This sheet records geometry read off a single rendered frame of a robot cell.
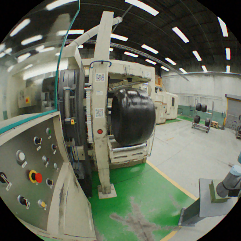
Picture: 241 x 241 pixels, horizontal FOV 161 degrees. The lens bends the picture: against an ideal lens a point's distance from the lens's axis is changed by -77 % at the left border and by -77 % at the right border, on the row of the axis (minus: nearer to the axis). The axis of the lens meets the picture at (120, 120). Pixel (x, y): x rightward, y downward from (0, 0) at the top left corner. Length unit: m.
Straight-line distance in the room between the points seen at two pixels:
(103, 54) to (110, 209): 1.75
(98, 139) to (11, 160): 0.67
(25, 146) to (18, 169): 0.09
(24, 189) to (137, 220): 1.22
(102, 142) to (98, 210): 1.01
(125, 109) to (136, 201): 1.28
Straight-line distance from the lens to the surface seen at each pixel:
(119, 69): 1.06
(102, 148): 0.82
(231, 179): 0.99
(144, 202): 1.46
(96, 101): 0.69
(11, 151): 0.33
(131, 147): 0.80
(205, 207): 1.02
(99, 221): 1.35
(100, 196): 1.44
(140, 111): 0.59
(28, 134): 0.39
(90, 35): 1.38
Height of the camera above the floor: 1.32
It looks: 13 degrees down
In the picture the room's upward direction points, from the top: 1 degrees clockwise
